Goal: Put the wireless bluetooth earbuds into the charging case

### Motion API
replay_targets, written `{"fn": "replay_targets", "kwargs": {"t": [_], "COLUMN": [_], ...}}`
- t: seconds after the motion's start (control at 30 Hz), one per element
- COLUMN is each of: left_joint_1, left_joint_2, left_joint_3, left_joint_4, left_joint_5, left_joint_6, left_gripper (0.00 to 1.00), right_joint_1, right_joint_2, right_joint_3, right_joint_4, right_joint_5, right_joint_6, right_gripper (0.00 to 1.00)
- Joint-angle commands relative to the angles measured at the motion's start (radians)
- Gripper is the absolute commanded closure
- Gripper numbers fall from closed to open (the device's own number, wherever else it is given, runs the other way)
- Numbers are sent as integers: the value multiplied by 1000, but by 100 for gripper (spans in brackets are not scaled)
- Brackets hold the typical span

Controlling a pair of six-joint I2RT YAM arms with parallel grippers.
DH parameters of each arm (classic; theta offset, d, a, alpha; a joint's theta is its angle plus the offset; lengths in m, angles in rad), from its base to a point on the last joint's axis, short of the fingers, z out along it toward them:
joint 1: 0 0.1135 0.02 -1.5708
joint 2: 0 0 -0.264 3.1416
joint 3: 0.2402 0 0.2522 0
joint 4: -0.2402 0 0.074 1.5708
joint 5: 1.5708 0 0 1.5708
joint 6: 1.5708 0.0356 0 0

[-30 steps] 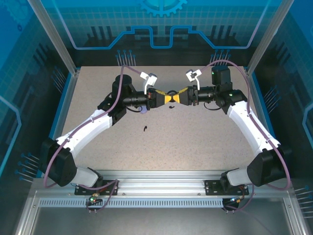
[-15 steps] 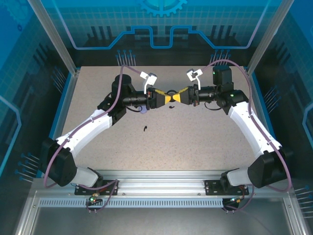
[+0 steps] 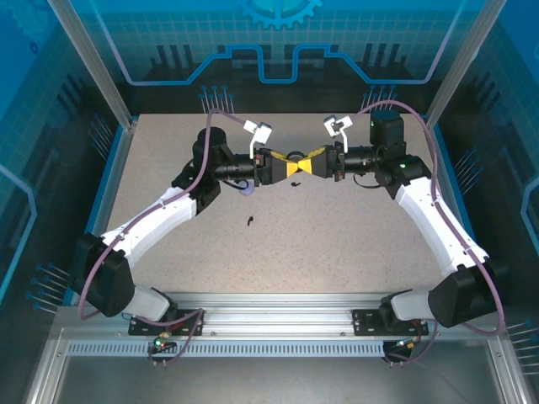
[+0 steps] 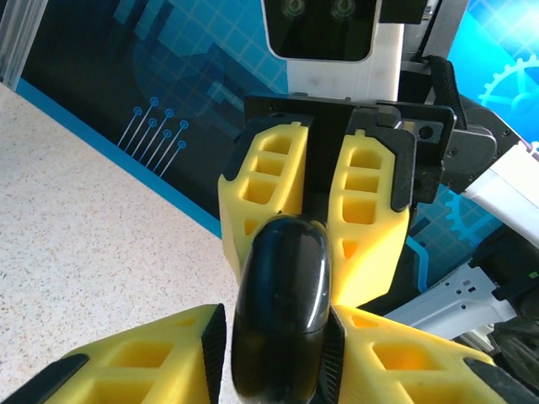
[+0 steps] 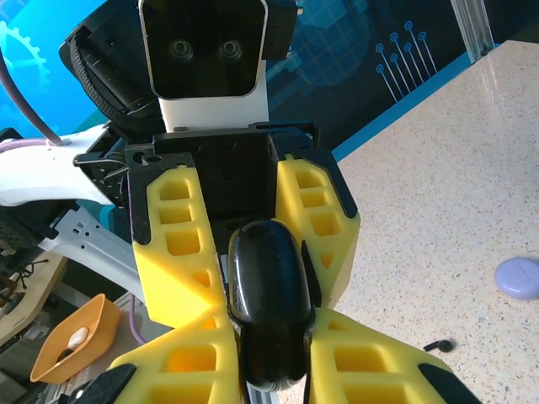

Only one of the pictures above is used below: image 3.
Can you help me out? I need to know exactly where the left green LED circuit board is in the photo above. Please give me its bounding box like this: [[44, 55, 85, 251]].
[[152, 332, 174, 354]]

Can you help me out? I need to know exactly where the aluminium left side rail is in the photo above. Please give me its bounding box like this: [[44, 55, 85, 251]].
[[77, 120, 138, 304]]

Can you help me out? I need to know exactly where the aluminium right frame post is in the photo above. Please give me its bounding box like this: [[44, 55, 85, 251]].
[[424, 0, 506, 127]]

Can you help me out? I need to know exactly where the aluminium frame post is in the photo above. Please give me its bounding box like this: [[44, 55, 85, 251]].
[[45, 0, 138, 127], [424, 0, 506, 127]]

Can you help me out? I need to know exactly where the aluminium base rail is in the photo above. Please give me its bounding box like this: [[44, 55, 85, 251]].
[[125, 291, 504, 343]]

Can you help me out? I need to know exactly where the slotted grey cable duct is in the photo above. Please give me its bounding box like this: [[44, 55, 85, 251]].
[[67, 341, 387, 358]]

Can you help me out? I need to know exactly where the aluminium left frame post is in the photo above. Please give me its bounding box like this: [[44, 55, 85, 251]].
[[45, 0, 138, 127]]

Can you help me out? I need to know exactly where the thin purple trailing cable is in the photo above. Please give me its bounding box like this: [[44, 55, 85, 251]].
[[389, 353, 468, 404]]

